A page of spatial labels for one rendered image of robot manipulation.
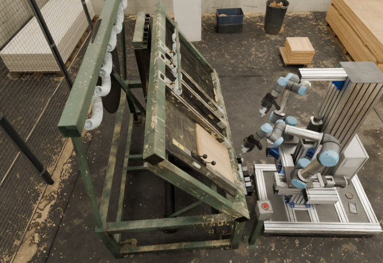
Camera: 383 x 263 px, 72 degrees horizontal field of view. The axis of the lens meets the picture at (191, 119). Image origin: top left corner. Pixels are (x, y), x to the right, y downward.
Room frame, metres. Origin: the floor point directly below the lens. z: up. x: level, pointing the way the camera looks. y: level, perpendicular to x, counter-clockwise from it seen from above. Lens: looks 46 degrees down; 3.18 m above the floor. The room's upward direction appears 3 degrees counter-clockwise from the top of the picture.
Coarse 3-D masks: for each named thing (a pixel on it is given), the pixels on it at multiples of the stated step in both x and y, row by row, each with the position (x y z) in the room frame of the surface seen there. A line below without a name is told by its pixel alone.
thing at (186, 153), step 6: (174, 144) 1.19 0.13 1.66; (180, 144) 1.23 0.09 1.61; (180, 150) 1.19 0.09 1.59; (186, 150) 1.22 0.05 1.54; (186, 156) 1.20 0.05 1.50; (198, 162) 1.20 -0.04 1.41; (204, 168) 1.20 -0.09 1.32; (210, 168) 1.22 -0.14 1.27; (216, 174) 1.21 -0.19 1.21; (222, 180) 1.21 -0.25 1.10; (228, 180) 1.24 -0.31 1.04; (228, 186) 1.21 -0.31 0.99; (234, 186) 1.23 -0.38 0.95
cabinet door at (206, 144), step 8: (200, 128) 1.65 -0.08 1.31; (200, 136) 1.54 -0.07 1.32; (208, 136) 1.64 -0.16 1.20; (200, 144) 1.44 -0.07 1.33; (208, 144) 1.53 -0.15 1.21; (216, 144) 1.63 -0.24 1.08; (200, 152) 1.34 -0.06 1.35; (208, 152) 1.42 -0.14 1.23; (216, 152) 1.51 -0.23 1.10; (224, 152) 1.61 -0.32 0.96; (208, 160) 1.33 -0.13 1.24; (216, 160) 1.41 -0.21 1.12; (224, 160) 1.49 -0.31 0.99; (216, 168) 1.30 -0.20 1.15; (224, 168) 1.39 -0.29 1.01; (232, 176) 1.36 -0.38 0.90
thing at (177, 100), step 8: (160, 72) 1.75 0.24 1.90; (168, 80) 1.75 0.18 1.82; (176, 80) 1.72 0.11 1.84; (168, 88) 1.70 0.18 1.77; (168, 96) 1.69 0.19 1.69; (176, 96) 1.70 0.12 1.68; (176, 104) 1.69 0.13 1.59; (184, 104) 1.70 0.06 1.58; (184, 112) 1.70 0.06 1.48; (192, 112) 1.70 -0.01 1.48; (200, 120) 1.70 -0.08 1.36; (208, 128) 1.70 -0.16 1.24; (216, 136) 1.71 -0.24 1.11; (224, 136) 1.77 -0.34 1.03; (224, 144) 1.71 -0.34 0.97
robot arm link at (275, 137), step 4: (276, 128) 1.34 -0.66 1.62; (272, 132) 1.29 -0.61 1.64; (276, 132) 1.30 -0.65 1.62; (280, 132) 1.31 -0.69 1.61; (272, 136) 1.26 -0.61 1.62; (276, 136) 1.26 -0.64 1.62; (280, 136) 1.27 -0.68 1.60; (272, 140) 1.25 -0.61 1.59; (276, 140) 1.24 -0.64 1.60; (280, 140) 1.24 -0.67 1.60; (276, 144) 1.23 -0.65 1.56
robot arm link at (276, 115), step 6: (288, 78) 1.94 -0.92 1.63; (294, 78) 1.92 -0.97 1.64; (282, 96) 1.90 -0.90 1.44; (288, 96) 1.87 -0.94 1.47; (282, 102) 1.86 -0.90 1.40; (288, 102) 1.86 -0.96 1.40; (282, 108) 1.83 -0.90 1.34; (276, 114) 1.81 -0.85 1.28; (282, 114) 1.80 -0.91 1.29; (270, 120) 1.81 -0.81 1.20; (276, 120) 1.78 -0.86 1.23
